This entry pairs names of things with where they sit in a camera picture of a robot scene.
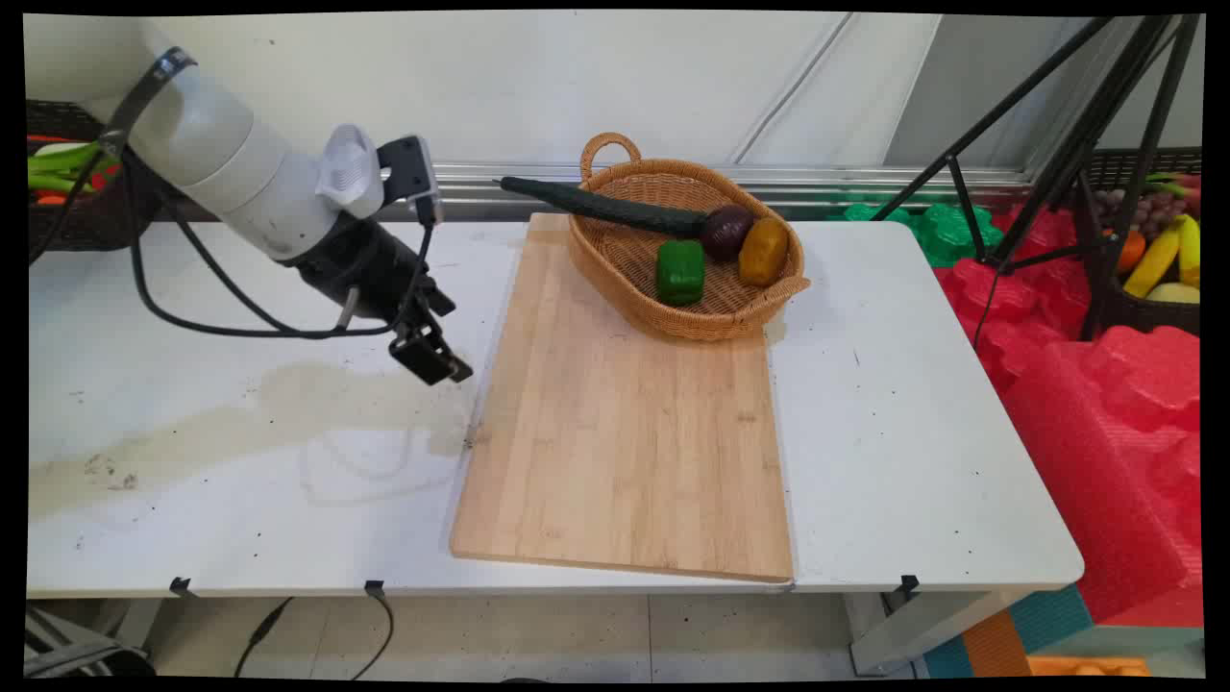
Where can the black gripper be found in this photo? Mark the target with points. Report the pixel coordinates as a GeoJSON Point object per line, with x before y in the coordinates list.
{"type": "Point", "coordinates": [370, 269]}

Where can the dark green cucumber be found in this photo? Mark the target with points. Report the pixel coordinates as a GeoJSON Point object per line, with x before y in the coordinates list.
{"type": "Point", "coordinates": [596, 206]}

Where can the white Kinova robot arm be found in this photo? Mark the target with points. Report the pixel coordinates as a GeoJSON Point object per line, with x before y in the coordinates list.
{"type": "Point", "coordinates": [221, 154]}

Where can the wooden cutting board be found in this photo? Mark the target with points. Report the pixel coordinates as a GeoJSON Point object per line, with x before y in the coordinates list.
{"type": "Point", "coordinates": [625, 461]}

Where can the green bell pepper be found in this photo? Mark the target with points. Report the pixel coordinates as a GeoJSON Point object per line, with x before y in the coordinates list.
{"type": "Point", "coordinates": [679, 271]}

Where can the dark purple round vegetable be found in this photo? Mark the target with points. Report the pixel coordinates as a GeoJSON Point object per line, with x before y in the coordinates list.
{"type": "Point", "coordinates": [727, 231]}

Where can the yellow brown bell pepper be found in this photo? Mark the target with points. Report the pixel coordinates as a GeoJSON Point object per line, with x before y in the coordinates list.
{"type": "Point", "coordinates": [764, 252]}

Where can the dark woven vegetable basket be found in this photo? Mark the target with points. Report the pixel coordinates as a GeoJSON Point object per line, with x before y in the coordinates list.
{"type": "Point", "coordinates": [96, 226]}

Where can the red vegetable in dark basket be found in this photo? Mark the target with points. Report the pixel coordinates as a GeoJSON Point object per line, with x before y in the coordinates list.
{"type": "Point", "coordinates": [104, 177]}

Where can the light green long peppers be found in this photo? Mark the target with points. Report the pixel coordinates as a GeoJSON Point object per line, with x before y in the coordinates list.
{"type": "Point", "coordinates": [58, 165]}

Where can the dark equipment on floor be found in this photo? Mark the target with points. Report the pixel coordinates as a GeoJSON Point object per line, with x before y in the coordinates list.
{"type": "Point", "coordinates": [77, 654]}

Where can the white table leg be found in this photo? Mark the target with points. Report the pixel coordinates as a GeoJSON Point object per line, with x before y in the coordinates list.
{"type": "Point", "coordinates": [913, 630]}

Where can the blue orange foam tile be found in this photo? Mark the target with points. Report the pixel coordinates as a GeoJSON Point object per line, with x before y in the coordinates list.
{"type": "Point", "coordinates": [1009, 644]}

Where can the black tripod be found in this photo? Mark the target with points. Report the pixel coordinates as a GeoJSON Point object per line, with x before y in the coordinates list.
{"type": "Point", "coordinates": [1081, 144]}

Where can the large red foam block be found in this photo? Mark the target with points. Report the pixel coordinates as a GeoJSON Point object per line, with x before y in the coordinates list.
{"type": "Point", "coordinates": [1115, 452]}

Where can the orange fruit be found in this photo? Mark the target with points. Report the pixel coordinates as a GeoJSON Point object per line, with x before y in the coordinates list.
{"type": "Point", "coordinates": [1131, 252]}

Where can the dark woven fruit basket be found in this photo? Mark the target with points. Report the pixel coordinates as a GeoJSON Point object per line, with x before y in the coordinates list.
{"type": "Point", "coordinates": [1153, 312]}

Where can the long yellow banana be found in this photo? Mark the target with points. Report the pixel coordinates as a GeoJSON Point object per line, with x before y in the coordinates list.
{"type": "Point", "coordinates": [1153, 261]}

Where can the purple grape bunch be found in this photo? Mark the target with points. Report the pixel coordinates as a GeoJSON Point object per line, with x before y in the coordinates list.
{"type": "Point", "coordinates": [1148, 210]}

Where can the pale yellow round fruit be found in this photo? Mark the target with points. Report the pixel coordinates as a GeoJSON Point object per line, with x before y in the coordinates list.
{"type": "Point", "coordinates": [1174, 293]}

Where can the short yellow banana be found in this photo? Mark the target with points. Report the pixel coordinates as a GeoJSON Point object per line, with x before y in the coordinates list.
{"type": "Point", "coordinates": [1190, 250]}

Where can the black grey wrist camera box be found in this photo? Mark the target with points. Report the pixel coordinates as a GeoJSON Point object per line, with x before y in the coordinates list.
{"type": "Point", "coordinates": [411, 173]}

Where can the aluminium wall rail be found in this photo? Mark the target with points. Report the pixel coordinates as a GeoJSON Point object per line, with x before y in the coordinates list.
{"type": "Point", "coordinates": [865, 178]}

